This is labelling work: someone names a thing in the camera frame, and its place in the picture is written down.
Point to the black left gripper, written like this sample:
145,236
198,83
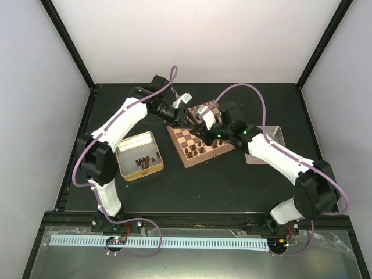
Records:
179,118

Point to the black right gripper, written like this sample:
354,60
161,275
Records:
208,140

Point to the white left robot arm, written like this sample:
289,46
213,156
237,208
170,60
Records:
96,166

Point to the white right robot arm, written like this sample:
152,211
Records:
314,189

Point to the wooden chess board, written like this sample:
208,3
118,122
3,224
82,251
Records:
182,138

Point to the gold tin with pieces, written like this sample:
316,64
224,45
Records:
136,156

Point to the silver patterned metal tray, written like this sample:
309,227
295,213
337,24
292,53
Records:
275,133

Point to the light blue slotted strip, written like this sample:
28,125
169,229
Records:
246,244

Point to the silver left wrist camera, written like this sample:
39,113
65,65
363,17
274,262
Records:
186,97

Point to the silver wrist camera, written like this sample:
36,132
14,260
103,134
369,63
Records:
200,111
186,97

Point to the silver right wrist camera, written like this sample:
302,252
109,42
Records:
200,111

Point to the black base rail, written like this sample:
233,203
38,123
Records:
253,223

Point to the black frame post left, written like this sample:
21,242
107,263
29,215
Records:
67,40

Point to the black frame post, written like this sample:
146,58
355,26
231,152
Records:
67,40
325,39

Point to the black frame post right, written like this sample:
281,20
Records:
325,39

